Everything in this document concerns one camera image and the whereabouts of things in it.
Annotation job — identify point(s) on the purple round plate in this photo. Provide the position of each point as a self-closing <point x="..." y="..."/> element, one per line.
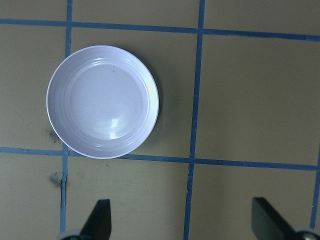
<point x="102" y="100"/>

